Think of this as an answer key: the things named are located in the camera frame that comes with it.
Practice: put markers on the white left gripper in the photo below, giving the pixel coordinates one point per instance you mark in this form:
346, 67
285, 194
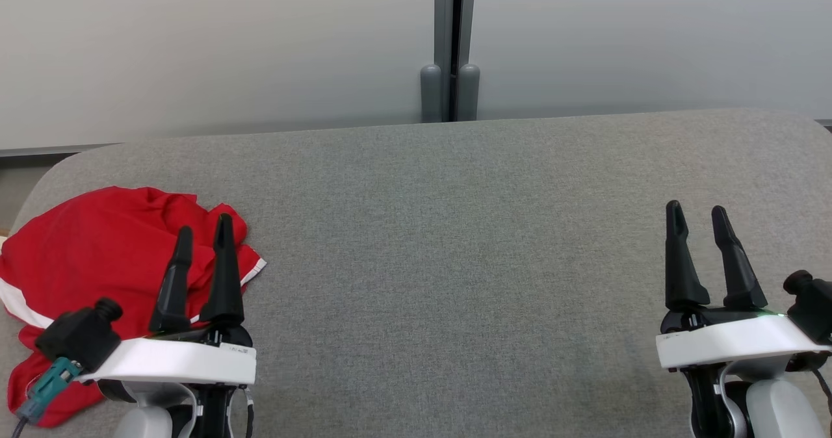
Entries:
175, 363

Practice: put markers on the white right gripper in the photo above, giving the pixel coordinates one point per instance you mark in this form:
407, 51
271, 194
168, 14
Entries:
728, 344

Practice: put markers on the red garment with white trim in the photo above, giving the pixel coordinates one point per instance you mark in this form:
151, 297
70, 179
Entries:
84, 243

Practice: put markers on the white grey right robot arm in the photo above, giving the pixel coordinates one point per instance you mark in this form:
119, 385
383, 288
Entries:
773, 405

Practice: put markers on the grey fabric sofa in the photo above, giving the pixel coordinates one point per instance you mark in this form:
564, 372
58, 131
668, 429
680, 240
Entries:
455, 262

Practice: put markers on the rounded grey partition foot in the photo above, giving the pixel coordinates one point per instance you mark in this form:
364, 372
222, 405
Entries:
469, 93
430, 93

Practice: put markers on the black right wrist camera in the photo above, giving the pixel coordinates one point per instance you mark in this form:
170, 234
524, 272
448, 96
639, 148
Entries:
812, 308

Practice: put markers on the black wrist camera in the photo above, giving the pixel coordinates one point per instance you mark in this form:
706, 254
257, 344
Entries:
812, 308
81, 337

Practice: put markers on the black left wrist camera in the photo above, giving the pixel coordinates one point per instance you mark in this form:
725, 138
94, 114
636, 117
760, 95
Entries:
81, 337

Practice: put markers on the grey partition frame post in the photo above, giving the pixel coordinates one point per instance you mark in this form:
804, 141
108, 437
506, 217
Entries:
445, 22

